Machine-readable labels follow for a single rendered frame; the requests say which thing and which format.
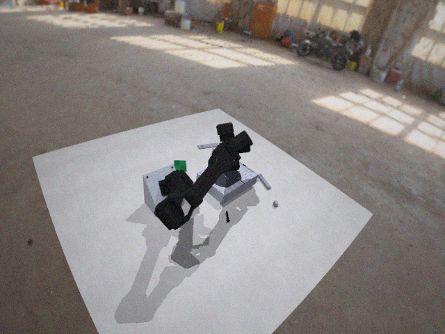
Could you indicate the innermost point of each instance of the dark grey round disc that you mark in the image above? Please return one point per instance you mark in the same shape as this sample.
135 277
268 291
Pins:
231 178

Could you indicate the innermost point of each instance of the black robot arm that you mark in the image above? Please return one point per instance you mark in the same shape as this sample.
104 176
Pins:
178 185

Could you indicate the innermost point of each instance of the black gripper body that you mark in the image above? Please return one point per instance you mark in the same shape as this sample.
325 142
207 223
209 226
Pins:
225 130

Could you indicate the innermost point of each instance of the flat green square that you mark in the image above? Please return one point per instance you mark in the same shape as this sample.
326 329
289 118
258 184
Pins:
180 165

